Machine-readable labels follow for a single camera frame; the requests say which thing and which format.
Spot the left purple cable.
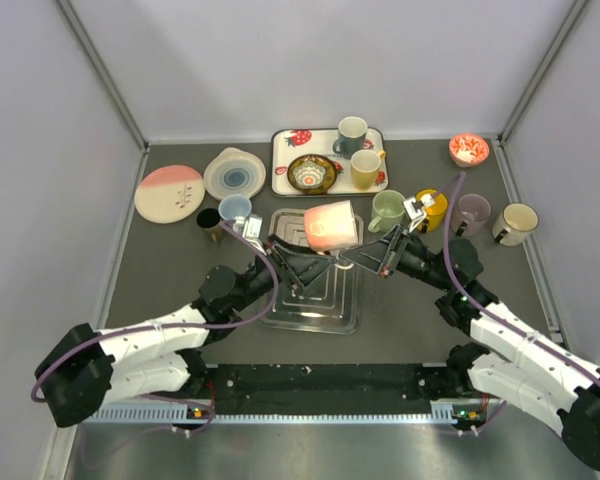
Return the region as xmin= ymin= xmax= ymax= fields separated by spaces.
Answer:
xmin=29 ymin=219 xmax=281 ymax=404

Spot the light blue mug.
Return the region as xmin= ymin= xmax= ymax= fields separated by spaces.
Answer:
xmin=218 ymin=194 xmax=252 ymax=222

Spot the slotted cable duct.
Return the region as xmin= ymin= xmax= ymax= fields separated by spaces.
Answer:
xmin=85 ymin=402 xmax=484 ymax=425

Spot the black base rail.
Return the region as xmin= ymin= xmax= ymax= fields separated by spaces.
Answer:
xmin=208 ymin=364 xmax=460 ymax=415

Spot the black and gold cup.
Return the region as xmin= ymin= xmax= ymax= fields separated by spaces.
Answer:
xmin=196 ymin=208 xmax=225 ymax=242

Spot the cream mug black handle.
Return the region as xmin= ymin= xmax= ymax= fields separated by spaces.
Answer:
xmin=492 ymin=203 xmax=539 ymax=247

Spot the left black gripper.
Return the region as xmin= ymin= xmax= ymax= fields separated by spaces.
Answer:
xmin=231 ymin=233 xmax=336 ymax=312

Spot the mustard yellow mug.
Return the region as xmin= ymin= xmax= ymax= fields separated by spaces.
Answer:
xmin=351 ymin=150 xmax=386 ymax=190

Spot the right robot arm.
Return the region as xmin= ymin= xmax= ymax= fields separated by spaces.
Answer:
xmin=339 ymin=227 xmax=600 ymax=472

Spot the dark grey-blue mug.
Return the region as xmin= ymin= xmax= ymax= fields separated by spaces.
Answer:
xmin=332 ymin=116 xmax=368 ymax=159

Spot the floral patterned small bowl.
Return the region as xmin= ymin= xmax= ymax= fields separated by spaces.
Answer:
xmin=287 ymin=154 xmax=338 ymax=195

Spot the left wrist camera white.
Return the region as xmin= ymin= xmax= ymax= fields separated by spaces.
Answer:
xmin=232 ymin=215 xmax=262 ymax=239

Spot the lilac purple mug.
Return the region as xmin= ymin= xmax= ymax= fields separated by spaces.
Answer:
xmin=450 ymin=193 xmax=492 ymax=237

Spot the strawberry pattern white tray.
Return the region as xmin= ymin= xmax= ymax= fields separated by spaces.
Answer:
xmin=271 ymin=128 xmax=390 ymax=197

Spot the red patterned small bowl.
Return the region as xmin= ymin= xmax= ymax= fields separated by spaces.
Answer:
xmin=448 ymin=133 xmax=490 ymax=168

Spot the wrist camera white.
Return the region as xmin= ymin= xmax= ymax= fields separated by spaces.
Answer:
xmin=402 ymin=194 xmax=435 ymax=233
xmin=232 ymin=215 xmax=262 ymax=239

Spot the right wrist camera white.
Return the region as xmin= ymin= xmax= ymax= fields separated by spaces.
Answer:
xmin=402 ymin=194 xmax=435 ymax=233

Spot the silver metal tray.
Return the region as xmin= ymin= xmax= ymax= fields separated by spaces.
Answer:
xmin=257 ymin=208 xmax=362 ymax=335

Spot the pink and white mug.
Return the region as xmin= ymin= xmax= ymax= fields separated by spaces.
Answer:
xmin=304 ymin=200 xmax=359 ymax=271

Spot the yellow and black mug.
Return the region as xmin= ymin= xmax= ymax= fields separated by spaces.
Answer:
xmin=415 ymin=189 xmax=449 ymax=233

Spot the blue ringed cream plate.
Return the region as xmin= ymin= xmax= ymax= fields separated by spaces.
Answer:
xmin=203 ymin=147 xmax=266 ymax=200

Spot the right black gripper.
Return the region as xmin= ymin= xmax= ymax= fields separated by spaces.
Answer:
xmin=341 ymin=223 xmax=453 ymax=292

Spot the pink and cream plate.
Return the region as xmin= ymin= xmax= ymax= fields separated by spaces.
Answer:
xmin=134 ymin=165 xmax=206 ymax=224

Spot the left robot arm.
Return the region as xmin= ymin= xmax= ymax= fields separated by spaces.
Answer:
xmin=31 ymin=236 xmax=336 ymax=428

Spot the light green mug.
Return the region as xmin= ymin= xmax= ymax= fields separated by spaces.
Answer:
xmin=368 ymin=190 xmax=405 ymax=233

